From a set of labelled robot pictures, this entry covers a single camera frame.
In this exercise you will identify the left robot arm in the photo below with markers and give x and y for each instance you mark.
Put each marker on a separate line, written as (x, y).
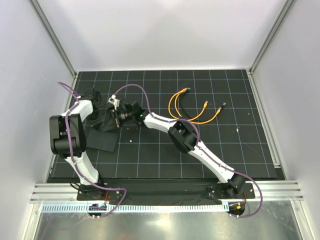
(68, 141)

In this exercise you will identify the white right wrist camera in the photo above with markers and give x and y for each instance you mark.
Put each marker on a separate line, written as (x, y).
(114, 101)

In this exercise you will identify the black network switch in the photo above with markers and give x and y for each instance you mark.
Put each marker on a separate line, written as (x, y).
(102, 140)

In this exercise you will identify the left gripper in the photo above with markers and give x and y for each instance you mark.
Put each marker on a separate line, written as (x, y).
(96, 123)

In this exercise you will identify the black grid mat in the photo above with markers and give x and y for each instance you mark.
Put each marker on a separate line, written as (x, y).
(231, 126)

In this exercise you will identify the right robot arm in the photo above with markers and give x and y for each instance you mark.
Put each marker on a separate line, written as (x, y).
(183, 135)

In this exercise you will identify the aluminium frame rail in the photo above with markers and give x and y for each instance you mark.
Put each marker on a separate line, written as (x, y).
(270, 191)

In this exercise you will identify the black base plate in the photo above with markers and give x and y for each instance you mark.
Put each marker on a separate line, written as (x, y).
(165, 192)

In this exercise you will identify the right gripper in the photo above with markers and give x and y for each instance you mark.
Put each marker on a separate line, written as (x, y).
(115, 116)

